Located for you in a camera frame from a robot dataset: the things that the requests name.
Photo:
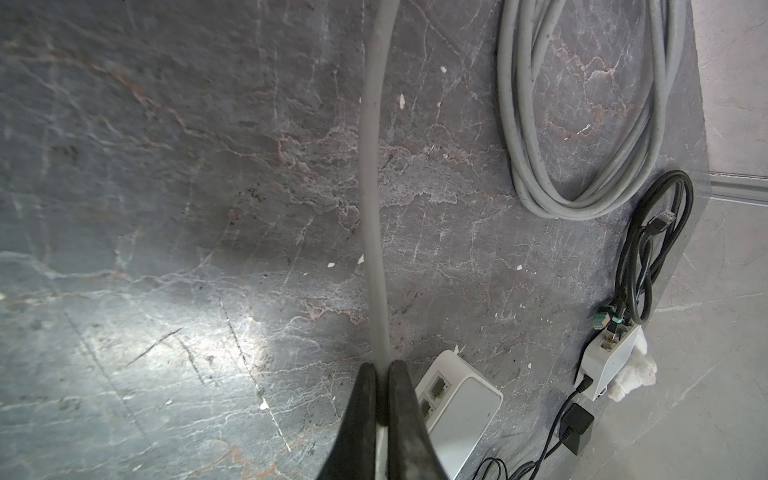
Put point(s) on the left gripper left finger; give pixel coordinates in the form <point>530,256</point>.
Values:
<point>353,455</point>

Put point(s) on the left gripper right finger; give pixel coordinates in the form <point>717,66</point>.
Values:
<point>410,451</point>

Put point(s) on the black power adapter right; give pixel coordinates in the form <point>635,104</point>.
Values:
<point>575,428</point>

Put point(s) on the small white plush toy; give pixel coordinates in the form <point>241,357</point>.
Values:
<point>639,371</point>

